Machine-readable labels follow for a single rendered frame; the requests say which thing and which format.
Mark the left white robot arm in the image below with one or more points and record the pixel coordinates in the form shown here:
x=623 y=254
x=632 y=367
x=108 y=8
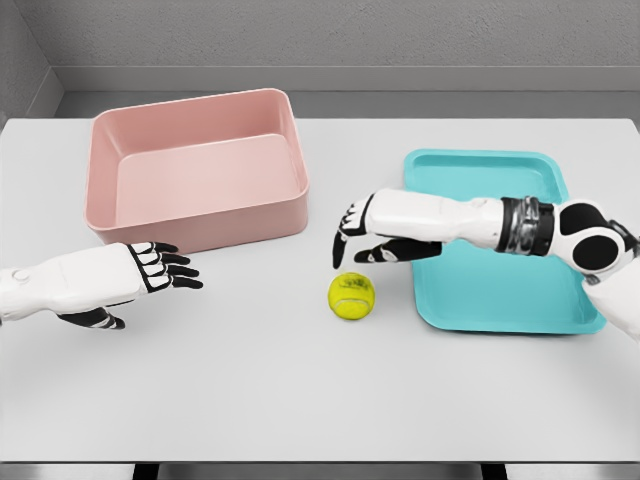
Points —
x=27 y=290

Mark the blue rectangular tray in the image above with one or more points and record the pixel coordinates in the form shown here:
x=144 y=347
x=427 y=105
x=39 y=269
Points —
x=500 y=280

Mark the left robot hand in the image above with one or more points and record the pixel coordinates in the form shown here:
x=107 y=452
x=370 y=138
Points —
x=107 y=272

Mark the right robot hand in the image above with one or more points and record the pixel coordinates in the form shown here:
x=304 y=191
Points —
x=395 y=212

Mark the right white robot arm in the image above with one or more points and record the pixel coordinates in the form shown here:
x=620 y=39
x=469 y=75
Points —
x=540 y=227

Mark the pink rectangular basket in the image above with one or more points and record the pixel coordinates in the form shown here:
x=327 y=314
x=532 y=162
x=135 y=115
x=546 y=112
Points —
x=200 y=165

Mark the yellow tennis ball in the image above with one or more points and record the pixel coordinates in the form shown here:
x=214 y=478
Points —
x=351 y=295

